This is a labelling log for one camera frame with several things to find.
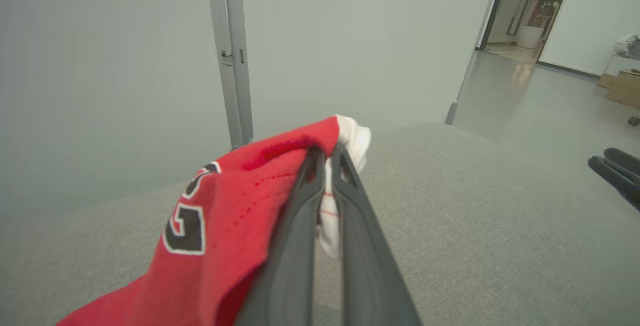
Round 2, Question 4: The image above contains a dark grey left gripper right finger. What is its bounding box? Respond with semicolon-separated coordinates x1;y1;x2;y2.
331;142;423;326

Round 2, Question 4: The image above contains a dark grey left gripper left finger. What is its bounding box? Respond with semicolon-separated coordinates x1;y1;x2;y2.
235;146;326;326

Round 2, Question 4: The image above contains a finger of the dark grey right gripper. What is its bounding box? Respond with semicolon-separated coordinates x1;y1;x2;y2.
604;148;640;175
587;156;640;211

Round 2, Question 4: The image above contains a red jersey with white trim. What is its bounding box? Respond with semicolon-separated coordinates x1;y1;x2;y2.
57;115;372;326

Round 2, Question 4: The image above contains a brown cardboard box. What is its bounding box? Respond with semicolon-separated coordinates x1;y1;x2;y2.
606;70;640;110

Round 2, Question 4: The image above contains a white plant pot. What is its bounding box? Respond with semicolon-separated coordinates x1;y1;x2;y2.
516;25;546;49

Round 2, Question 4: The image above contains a grey metal partition post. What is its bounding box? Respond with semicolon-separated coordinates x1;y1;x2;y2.
205;0;254;149

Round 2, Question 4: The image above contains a dark door frame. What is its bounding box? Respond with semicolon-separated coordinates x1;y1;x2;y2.
475;0;512;51

